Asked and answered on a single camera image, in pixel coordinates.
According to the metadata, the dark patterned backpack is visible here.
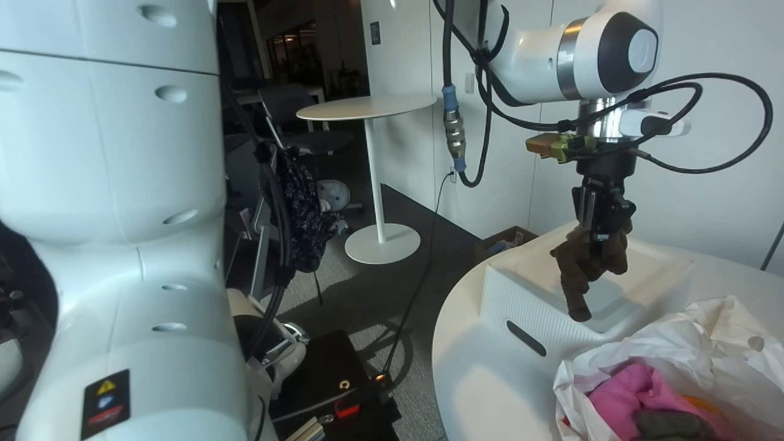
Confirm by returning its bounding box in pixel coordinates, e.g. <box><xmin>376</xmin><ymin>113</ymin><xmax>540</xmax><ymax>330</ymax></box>
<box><xmin>259</xmin><ymin>142</ymin><xmax>337</xmax><ymax>278</ymax></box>

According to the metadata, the white lidded storage box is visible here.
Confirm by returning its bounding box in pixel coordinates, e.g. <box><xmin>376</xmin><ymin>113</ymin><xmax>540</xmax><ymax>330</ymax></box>
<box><xmin>476</xmin><ymin>221</ymin><xmax>719</xmax><ymax>395</ymax></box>

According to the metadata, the white red plastic bag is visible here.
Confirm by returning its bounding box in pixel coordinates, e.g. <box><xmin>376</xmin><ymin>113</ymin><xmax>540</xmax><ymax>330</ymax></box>
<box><xmin>550</xmin><ymin>294</ymin><xmax>784</xmax><ymax>441</ymax></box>

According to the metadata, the black control box red button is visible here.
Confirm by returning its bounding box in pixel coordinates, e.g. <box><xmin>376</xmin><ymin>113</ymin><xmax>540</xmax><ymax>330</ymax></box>
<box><xmin>271</xmin><ymin>328</ymin><xmax>402</xmax><ymax>441</ymax></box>

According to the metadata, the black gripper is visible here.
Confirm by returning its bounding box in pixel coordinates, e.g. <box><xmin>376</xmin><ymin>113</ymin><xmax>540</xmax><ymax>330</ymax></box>
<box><xmin>571</xmin><ymin>154</ymin><xmax>638</xmax><ymax>247</ymax></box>

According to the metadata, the thick black cable blue connector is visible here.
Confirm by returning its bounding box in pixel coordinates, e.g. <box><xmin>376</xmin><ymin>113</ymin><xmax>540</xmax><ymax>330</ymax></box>
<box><xmin>431</xmin><ymin>0</ymin><xmax>502</xmax><ymax>192</ymax></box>

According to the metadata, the yellow-green wrist camera box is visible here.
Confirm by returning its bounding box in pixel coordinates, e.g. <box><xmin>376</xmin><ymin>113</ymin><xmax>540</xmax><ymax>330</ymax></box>
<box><xmin>523</xmin><ymin>131</ymin><xmax>572</xmax><ymax>164</ymax></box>

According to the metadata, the white round helmet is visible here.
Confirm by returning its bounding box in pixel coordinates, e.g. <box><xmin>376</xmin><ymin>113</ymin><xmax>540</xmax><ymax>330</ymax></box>
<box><xmin>316</xmin><ymin>177</ymin><xmax>352</xmax><ymax>216</ymax></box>

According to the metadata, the round white side table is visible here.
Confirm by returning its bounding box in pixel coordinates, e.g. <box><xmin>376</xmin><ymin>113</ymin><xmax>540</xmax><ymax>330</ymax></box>
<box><xmin>293</xmin><ymin>96</ymin><xmax>439</xmax><ymax>268</ymax></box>

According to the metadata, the pink t-shirt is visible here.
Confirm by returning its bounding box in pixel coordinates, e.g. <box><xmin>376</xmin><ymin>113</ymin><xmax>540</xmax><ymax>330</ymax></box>
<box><xmin>585</xmin><ymin>361</ymin><xmax>695</xmax><ymax>441</ymax></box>

